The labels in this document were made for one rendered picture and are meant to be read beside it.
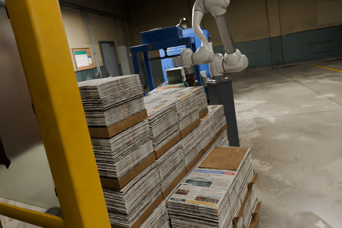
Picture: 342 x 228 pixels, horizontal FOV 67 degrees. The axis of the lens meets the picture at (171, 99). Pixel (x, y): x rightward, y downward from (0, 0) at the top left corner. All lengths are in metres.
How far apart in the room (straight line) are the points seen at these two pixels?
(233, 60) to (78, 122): 1.96
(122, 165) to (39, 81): 0.59
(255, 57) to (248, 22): 1.48
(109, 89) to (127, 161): 0.33
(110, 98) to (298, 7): 10.99
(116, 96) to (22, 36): 0.51
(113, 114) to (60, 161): 0.42
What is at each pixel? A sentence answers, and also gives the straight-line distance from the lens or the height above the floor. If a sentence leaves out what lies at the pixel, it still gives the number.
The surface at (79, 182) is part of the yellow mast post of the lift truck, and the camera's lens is 0.76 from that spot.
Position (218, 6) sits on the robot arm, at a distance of 2.35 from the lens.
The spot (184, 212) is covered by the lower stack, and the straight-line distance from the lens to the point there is 1.46.
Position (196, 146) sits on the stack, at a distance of 1.81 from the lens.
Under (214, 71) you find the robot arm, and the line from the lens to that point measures 2.63.
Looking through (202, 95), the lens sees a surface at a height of 0.99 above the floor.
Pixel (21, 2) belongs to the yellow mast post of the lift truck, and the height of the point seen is 1.53.
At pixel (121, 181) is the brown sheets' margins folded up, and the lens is 1.17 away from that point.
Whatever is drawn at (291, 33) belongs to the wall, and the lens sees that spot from 11.65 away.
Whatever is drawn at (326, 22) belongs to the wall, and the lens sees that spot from 12.00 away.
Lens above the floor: 1.36
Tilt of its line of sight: 10 degrees down
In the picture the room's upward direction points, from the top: 10 degrees counter-clockwise
